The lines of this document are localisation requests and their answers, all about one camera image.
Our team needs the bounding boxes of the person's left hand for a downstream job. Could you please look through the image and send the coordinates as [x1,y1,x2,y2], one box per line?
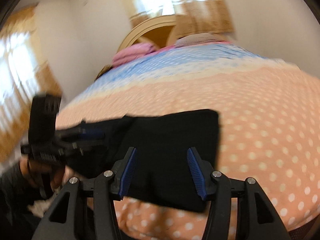
[19,156,65,190]

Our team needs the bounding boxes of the black pants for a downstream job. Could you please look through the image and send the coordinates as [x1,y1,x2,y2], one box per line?
[67,109,220,212]

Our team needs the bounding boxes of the striped pillow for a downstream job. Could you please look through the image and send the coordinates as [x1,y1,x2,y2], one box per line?
[175,33,231,48]

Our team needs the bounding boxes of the cream wooden headboard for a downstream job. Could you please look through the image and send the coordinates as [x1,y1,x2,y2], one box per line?
[117,15,177,52]

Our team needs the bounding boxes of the pink folded blanket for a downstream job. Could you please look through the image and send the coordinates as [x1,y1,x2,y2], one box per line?
[111,43,159,68]

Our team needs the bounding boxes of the brown plush item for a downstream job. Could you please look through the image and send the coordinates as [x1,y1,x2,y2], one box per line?
[95,64,113,80]

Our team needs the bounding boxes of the beige side window curtain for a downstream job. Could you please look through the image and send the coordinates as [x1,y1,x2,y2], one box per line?
[1,7,62,161]

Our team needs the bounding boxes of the polka dot bed cover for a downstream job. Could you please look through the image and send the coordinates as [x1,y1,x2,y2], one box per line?
[56,43,319,239]

